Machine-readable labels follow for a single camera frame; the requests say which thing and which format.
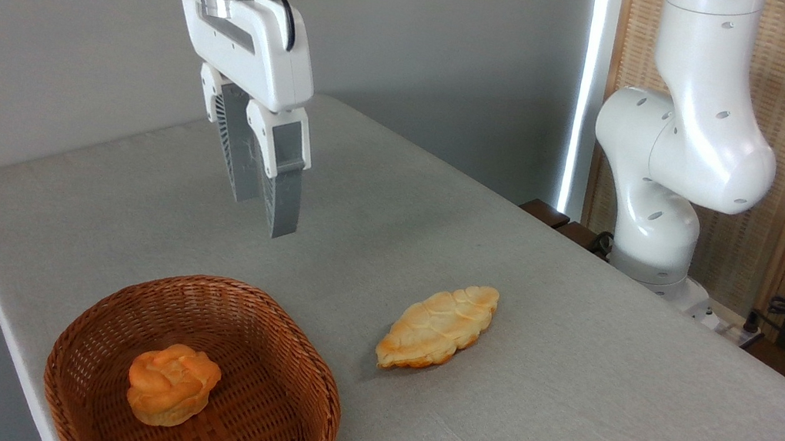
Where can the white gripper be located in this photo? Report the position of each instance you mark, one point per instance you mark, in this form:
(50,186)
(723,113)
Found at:
(269,54)

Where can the round orange bread bun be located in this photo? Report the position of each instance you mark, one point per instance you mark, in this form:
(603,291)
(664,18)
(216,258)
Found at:
(172,384)

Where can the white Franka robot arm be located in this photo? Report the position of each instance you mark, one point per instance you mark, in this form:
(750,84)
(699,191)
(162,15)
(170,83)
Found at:
(692,141)

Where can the brown woven wicker basket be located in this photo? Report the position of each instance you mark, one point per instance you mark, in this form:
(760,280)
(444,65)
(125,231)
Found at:
(103,333)

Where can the long flat leaf-shaped bread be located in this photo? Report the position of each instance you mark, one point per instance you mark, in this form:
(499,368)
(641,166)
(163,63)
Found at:
(435,328)

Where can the dark brown wooden block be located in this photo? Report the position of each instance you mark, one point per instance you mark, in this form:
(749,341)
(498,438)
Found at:
(581,237)
(544,212)

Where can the grey tablecloth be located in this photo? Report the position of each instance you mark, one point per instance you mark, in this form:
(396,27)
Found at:
(567,402)

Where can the white power strip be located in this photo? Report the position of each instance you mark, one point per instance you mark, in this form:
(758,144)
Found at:
(724,321)

